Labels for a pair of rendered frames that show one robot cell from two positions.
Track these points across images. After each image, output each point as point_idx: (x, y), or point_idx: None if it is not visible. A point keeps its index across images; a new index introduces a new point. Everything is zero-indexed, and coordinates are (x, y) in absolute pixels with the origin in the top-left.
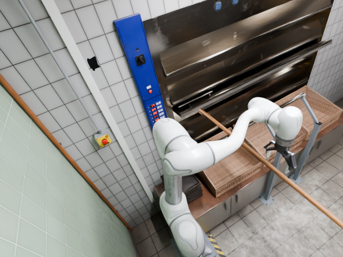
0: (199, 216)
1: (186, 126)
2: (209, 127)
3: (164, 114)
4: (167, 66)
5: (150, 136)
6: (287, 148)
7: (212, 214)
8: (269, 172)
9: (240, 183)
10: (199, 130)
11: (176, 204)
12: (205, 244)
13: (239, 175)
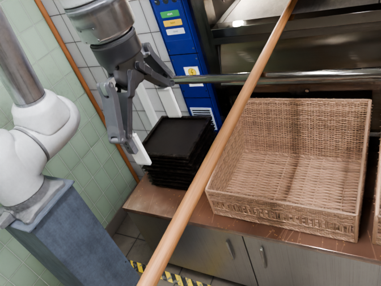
0: (163, 216)
1: (235, 36)
2: (299, 67)
3: None
4: None
5: (155, 26)
6: (97, 55)
7: (198, 240)
8: None
9: (282, 228)
10: (272, 64)
11: (17, 106)
12: (34, 207)
13: (271, 202)
